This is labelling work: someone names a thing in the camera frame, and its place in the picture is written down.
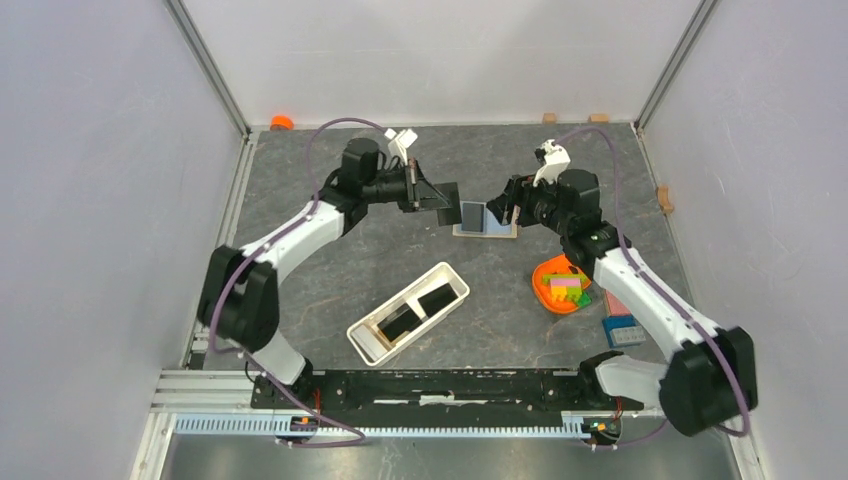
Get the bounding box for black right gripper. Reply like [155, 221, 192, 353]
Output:
[486, 171, 572, 236]

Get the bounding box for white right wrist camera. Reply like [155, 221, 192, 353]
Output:
[533, 139, 571, 187]

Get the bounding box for coloured toy blocks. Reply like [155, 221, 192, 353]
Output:
[540, 274, 591, 313]

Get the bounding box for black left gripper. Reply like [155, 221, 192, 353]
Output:
[364, 159, 452, 214]

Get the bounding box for pink card box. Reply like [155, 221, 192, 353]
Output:
[603, 290, 631, 317]

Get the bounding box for white plastic tray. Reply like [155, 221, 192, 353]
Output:
[346, 262, 471, 367]

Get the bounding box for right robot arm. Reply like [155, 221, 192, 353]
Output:
[486, 169, 758, 437]

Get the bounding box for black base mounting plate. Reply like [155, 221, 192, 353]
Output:
[292, 368, 644, 429]

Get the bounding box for blue small box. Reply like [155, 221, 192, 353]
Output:
[601, 315, 647, 349]

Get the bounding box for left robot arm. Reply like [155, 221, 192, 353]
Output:
[196, 138, 461, 408]

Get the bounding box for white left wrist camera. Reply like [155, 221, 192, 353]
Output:
[383, 128, 418, 166]

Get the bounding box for white toothed cable rail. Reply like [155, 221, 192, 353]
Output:
[174, 413, 590, 440]

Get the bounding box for orange bowl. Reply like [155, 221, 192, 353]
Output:
[532, 255, 592, 315]

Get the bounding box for beige leather card holder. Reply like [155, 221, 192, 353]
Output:
[452, 208, 519, 239]

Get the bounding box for black credit card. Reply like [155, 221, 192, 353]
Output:
[377, 304, 422, 343]
[418, 283, 458, 318]
[460, 202, 486, 234]

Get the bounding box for curved wooden piece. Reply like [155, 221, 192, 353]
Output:
[656, 185, 675, 215]

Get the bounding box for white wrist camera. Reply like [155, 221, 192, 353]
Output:
[383, 128, 418, 166]
[533, 139, 571, 187]

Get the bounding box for orange round cap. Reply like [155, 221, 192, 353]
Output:
[269, 115, 294, 131]

